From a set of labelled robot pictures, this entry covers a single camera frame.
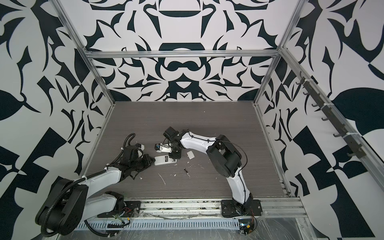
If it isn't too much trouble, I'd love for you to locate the white red remote control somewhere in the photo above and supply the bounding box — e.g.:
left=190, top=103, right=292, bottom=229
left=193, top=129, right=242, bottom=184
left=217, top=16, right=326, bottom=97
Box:
left=154, top=155, right=177, bottom=166

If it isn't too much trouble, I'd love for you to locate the white battery cover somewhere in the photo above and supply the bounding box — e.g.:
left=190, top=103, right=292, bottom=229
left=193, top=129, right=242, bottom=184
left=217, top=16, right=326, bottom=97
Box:
left=187, top=151, right=195, bottom=160

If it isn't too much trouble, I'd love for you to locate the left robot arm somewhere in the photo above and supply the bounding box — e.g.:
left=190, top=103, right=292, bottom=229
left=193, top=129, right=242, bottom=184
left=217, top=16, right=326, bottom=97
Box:
left=35, top=133, right=155, bottom=238

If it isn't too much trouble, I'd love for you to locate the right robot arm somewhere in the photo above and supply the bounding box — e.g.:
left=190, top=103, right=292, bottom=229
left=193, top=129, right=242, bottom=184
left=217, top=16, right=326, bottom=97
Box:
left=163, top=127, right=253, bottom=214

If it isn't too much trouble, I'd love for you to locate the small electronics board right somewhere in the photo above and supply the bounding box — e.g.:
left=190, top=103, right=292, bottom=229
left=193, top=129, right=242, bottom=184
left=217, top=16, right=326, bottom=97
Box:
left=239, top=218, right=258, bottom=235

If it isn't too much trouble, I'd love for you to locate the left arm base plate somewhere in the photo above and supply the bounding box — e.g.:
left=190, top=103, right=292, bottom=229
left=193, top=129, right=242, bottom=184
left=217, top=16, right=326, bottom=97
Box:
left=97, top=201, right=141, bottom=218

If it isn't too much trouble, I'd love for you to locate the white slotted cable duct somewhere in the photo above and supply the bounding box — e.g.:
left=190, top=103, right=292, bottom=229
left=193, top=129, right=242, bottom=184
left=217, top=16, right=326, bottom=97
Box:
left=89, top=219, right=240, bottom=231

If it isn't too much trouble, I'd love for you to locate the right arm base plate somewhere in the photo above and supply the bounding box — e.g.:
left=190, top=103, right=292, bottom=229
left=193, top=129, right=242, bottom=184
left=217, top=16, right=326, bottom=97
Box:
left=221, top=198, right=263, bottom=218

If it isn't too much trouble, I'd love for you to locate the aluminium frame rail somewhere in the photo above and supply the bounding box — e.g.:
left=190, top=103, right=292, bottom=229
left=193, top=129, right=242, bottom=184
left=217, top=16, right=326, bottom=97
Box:
left=85, top=50, right=278, bottom=59

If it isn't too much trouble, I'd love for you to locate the black wall hook rail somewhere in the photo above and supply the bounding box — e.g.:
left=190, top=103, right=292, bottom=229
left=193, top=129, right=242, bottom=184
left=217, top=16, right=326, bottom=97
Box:
left=296, top=72, right=367, bottom=159

